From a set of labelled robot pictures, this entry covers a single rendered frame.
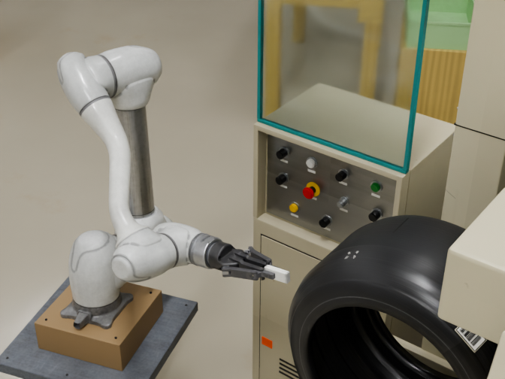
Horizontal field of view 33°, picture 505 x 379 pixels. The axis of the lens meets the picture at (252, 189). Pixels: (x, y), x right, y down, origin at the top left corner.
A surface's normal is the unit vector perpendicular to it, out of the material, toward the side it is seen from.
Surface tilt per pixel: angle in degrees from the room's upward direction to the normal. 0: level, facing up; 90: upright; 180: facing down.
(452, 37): 90
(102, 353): 90
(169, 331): 0
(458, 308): 90
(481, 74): 90
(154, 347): 0
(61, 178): 0
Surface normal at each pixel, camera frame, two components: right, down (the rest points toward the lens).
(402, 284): -0.39, -0.32
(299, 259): -0.60, 0.43
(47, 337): -0.34, 0.51
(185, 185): 0.00, -0.84
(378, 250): -0.24, -0.90
